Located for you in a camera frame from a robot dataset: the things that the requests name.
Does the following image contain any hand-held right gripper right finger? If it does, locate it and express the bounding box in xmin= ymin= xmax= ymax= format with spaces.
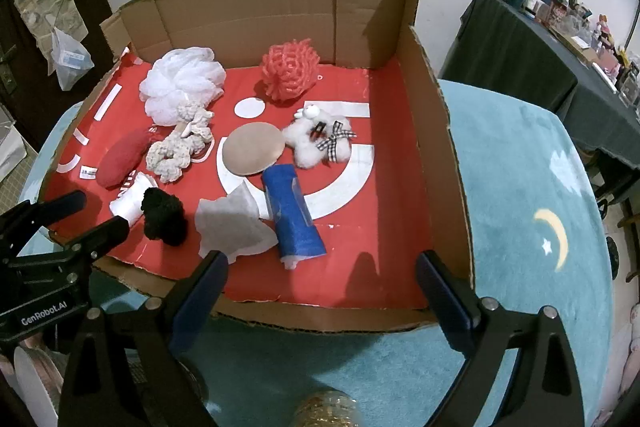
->
xmin=415 ymin=249 xmax=586 ymax=427

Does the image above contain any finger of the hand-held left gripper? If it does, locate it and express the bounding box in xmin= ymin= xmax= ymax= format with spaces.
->
xmin=0 ymin=189 xmax=87 ymax=240
xmin=50 ymin=215 xmax=130 ymax=265

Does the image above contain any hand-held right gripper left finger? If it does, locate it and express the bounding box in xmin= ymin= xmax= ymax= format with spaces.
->
xmin=57 ymin=249 xmax=231 ymax=427

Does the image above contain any white cloth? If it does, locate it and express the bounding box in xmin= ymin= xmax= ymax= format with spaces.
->
xmin=109 ymin=172 xmax=157 ymax=228

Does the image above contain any black scrunchie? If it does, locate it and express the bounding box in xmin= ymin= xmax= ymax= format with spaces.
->
xmin=140 ymin=187 xmax=190 ymax=248

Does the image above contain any red oval sponge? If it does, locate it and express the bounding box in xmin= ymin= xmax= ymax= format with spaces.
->
xmin=80 ymin=129 xmax=151 ymax=192

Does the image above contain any white cotton pad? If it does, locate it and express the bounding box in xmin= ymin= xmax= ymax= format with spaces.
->
xmin=194 ymin=184 xmax=278 ymax=265

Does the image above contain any cream crochet scrunchie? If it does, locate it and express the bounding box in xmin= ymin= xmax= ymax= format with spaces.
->
xmin=146 ymin=102 xmax=217 ymax=184

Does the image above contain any blue sponge block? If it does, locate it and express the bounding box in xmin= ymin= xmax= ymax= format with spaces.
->
xmin=261 ymin=164 xmax=328 ymax=270

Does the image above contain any beige round powder puff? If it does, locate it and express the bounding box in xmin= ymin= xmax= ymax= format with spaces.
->
xmin=221 ymin=122 xmax=285 ymax=176

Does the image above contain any white mesh bath loofah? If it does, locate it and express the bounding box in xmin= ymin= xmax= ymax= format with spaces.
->
xmin=138 ymin=47 xmax=226 ymax=128

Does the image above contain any white fluffy hair clip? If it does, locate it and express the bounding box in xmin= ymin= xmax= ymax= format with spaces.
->
xmin=281 ymin=103 xmax=358 ymax=170

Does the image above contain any red mesh bath loofah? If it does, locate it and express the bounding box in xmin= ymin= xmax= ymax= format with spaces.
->
xmin=261 ymin=38 xmax=321 ymax=102

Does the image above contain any white paper bag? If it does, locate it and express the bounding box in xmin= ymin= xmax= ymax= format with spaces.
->
xmin=0 ymin=104 xmax=26 ymax=182

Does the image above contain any white curved object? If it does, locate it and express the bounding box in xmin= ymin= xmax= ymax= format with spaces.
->
xmin=12 ymin=346 xmax=61 ymax=427

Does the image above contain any clear plastic bag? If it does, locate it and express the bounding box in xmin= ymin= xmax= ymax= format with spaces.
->
xmin=49 ymin=27 xmax=96 ymax=92

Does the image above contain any small glass jar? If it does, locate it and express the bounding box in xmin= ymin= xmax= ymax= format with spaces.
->
xmin=292 ymin=389 xmax=363 ymax=427

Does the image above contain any pink bed sheet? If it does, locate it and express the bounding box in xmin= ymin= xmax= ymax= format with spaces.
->
xmin=595 ymin=302 xmax=640 ymax=423

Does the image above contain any dark brown door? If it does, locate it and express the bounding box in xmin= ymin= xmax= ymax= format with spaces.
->
xmin=0 ymin=0 xmax=113 ymax=148

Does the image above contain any desk with dark cloth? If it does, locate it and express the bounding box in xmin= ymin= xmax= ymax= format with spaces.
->
xmin=439 ymin=0 xmax=640 ymax=168

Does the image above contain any metal door handle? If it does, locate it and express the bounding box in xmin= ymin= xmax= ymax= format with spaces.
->
xmin=0 ymin=44 xmax=18 ymax=95

